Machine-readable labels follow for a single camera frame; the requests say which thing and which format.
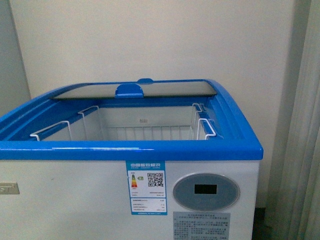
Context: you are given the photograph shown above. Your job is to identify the blue energy label sticker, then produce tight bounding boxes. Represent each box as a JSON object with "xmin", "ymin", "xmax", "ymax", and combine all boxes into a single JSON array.
[{"xmin": 125, "ymin": 160, "xmax": 168, "ymax": 216}]

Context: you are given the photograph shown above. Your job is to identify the blue lid handle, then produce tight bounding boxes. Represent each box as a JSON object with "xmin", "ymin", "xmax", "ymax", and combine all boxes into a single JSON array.
[{"xmin": 114, "ymin": 83, "xmax": 144, "ymax": 99}]

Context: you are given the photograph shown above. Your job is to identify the oval grey control panel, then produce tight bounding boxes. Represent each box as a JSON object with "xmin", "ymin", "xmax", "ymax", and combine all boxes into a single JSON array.
[{"xmin": 173, "ymin": 173, "xmax": 240, "ymax": 212}]

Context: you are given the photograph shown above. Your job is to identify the white wire freezer basket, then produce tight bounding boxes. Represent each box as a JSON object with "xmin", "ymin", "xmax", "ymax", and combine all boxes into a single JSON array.
[{"xmin": 29, "ymin": 103, "xmax": 217, "ymax": 141}]

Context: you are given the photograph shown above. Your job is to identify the white blue chest freezer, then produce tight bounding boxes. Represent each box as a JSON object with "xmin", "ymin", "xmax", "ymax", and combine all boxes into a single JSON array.
[{"xmin": 0, "ymin": 79, "xmax": 264, "ymax": 240}]

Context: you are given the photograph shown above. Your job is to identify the white vertical blinds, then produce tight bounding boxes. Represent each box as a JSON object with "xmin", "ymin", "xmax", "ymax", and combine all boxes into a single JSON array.
[{"xmin": 265, "ymin": 0, "xmax": 320, "ymax": 240}]

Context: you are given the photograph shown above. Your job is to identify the silver brand badge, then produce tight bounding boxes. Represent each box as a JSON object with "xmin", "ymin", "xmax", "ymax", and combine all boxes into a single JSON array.
[{"xmin": 0, "ymin": 182, "xmax": 20, "ymax": 195}]

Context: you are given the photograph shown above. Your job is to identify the grey instruction sticker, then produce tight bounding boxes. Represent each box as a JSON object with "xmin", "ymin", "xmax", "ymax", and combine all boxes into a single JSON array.
[{"xmin": 173, "ymin": 211, "xmax": 231, "ymax": 240}]

